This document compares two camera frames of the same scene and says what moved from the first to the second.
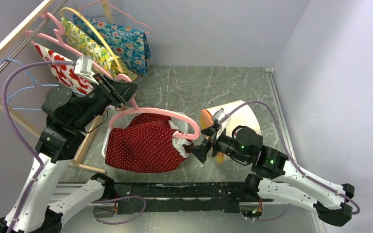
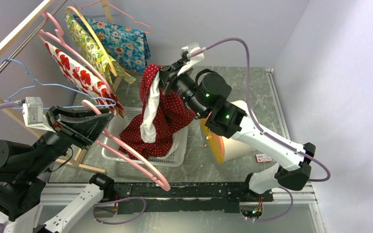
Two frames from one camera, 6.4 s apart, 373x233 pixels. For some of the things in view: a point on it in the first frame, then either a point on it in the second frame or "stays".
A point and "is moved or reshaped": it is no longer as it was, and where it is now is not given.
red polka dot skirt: [146, 144] -> [150, 134]
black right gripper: [201, 151] -> [166, 74]
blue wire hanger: [33, 82] is moved or reshaped
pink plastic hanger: [59, 39] is moved or reshaped
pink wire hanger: [119, 9] stays
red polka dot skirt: [147, 122] -> [163, 144]
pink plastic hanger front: [137, 108] -> [162, 185]
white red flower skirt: [66, 73] is moved or reshaped
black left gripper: [118, 92] -> [82, 126]
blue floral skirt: [131, 45] stays
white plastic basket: [179, 125] -> [110, 146]
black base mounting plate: [176, 198] stays
